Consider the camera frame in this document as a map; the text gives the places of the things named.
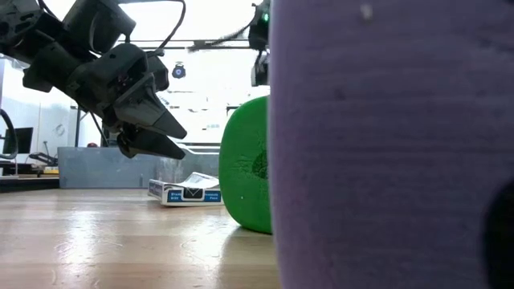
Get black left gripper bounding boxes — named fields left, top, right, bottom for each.
left=22, top=42, right=188, bottom=161

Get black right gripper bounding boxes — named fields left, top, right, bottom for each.
left=251, top=51, right=271, bottom=88

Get white card box blue labels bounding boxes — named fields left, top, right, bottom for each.
left=147, top=171, right=225, bottom=208

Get green foam die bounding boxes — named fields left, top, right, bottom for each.
left=218, top=95, right=272, bottom=235

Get clear plastic bin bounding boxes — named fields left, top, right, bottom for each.
left=155, top=140, right=221, bottom=185

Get black background equipment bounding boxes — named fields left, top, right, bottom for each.
left=27, top=151, right=60, bottom=168

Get black computer monitor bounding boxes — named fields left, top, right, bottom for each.
left=2, top=127, right=35, bottom=155

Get purple foam die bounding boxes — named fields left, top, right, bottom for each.
left=268, top=0, right=514, bottom=289

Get round black hanging camera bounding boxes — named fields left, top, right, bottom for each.
left=171, top=60, right=187, bottom=80

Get metal overhead rail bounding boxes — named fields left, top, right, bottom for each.
left=116, top=38, right=258, bottom=51

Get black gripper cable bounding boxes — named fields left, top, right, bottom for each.
left=116, top=0, right=189, bottom=54

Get black aluminium table frame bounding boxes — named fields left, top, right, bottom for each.
left=0, top=175, right=61, bottom=193

